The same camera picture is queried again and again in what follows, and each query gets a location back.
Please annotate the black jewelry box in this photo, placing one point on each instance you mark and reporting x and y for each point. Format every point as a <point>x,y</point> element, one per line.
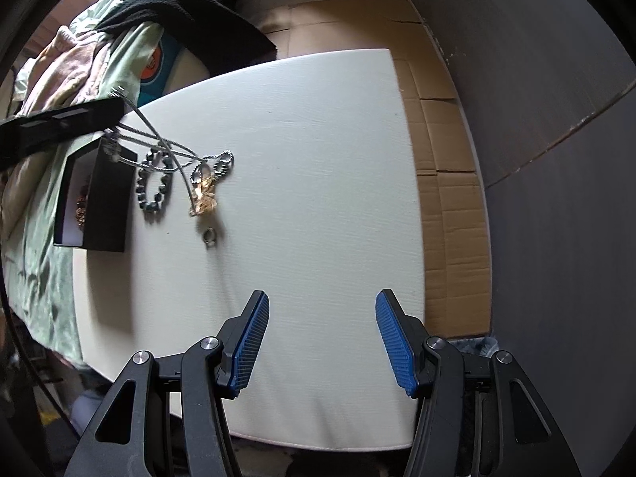
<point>107,198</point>

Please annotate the black knitted garment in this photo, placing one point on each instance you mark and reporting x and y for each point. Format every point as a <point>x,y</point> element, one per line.
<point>189,10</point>

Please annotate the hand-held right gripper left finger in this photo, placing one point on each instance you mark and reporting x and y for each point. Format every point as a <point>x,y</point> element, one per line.
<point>251,343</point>

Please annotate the beige fleece blanket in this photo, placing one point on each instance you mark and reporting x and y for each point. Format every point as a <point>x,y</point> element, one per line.
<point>64,69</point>

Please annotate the green bed blanket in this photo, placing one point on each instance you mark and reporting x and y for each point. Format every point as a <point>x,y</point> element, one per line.
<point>39,283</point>

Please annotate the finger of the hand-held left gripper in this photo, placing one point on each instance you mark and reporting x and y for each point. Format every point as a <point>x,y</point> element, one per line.
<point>49,126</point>

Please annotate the amber crystal pendant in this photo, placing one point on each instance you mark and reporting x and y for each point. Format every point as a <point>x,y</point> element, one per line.
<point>203,194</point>

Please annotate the black trash bag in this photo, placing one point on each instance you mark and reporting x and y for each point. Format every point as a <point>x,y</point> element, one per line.
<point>472,345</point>

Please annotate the teal pillow with orange print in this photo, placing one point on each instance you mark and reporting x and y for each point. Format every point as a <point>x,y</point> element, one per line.
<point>164,67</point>

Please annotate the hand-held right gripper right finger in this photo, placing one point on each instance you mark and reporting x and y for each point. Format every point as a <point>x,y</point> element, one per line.
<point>395,343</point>

